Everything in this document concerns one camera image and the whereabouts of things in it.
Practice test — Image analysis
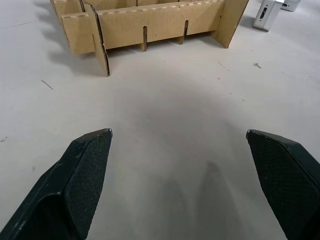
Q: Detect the cardboard divider grid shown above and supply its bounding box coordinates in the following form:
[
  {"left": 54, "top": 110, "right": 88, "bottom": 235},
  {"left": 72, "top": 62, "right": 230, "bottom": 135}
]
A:
[{"left": 49, "top": 0, "right": 250, "bottom": 77}]

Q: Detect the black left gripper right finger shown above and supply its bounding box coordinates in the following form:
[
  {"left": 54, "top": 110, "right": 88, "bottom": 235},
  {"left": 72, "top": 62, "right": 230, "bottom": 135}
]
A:
[{"left": 245, "top": 129, "right": 320, "bottom": 240}]

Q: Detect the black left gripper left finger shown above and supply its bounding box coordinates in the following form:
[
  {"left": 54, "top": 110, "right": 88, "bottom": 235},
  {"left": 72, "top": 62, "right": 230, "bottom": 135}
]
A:
[{"left": 0, "top": 128, "right": 113, "bottom": 240}]

